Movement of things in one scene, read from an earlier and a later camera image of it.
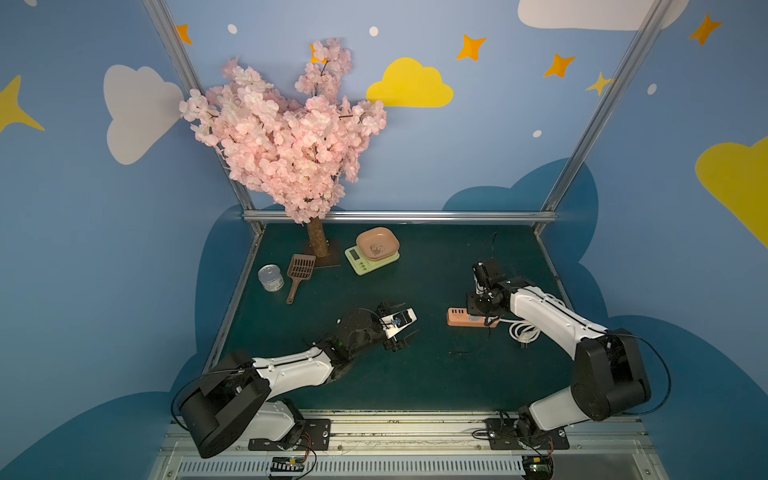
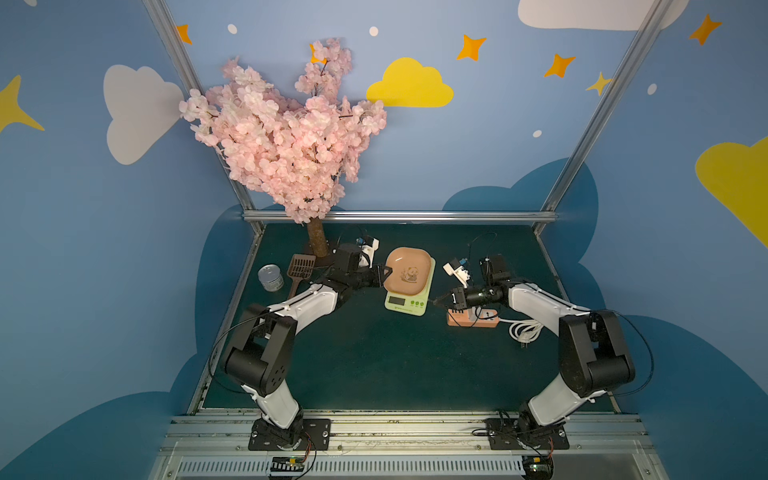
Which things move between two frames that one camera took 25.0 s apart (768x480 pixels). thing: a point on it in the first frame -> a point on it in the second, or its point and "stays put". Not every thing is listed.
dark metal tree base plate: [333, 258] stays put
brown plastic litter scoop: [301, 267] stays put
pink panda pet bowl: [377, 243] -> [411, 270]
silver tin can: [270, 277] stays put
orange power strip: [459, 317] stays put
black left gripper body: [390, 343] -> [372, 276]
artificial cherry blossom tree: [298, 154] stays put
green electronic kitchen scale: [362, 265] -> [408, 285]
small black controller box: [538, 467] stays put
